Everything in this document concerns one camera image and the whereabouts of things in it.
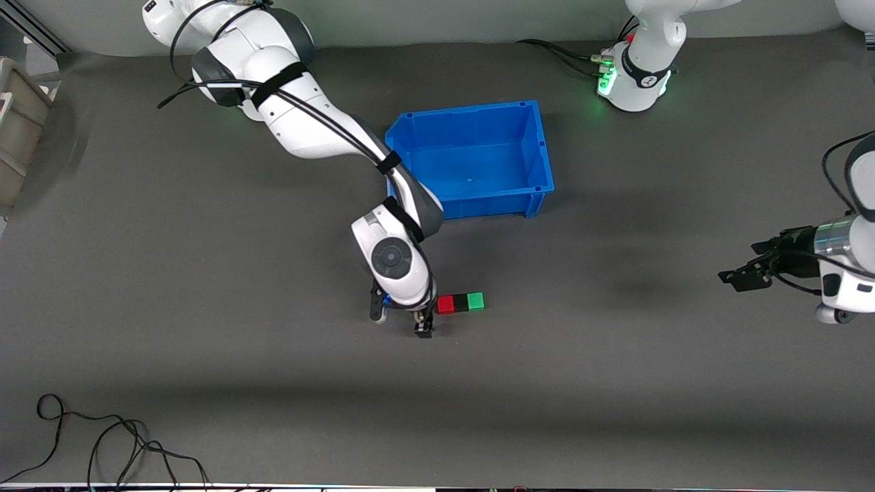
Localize loose thin black cable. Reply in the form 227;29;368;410
0;394;209;490

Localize black cable along right arm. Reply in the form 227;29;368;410
157;0;440;330

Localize black left arm base cables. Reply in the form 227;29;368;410
515;17;641;77

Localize beige plastic bin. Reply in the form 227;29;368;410
0;57;55;217

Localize dark grey table mat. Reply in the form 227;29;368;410
0;24;875;487

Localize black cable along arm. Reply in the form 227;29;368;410
771;130;875;296
157;0;440;330

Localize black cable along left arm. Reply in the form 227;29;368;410
771;130;875;296

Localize blue plastic storage bin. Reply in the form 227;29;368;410
384;100;555;221

